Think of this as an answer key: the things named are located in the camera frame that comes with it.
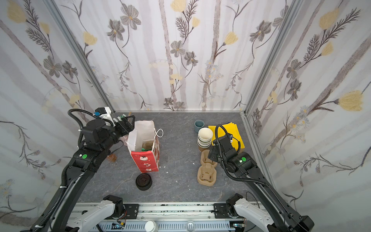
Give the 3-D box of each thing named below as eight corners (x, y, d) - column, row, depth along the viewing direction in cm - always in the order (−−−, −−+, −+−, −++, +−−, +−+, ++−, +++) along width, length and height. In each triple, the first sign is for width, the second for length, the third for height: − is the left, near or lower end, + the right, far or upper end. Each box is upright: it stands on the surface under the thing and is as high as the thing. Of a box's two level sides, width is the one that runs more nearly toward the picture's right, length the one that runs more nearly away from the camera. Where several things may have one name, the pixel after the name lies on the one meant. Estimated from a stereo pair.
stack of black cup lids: (136, 190, 83) (133, 187, 79) (139, 176, 88) (137, 173, 84) (151, 190, 83) (149, 187, 79) (153, 176, 88) (151, 173, 84)
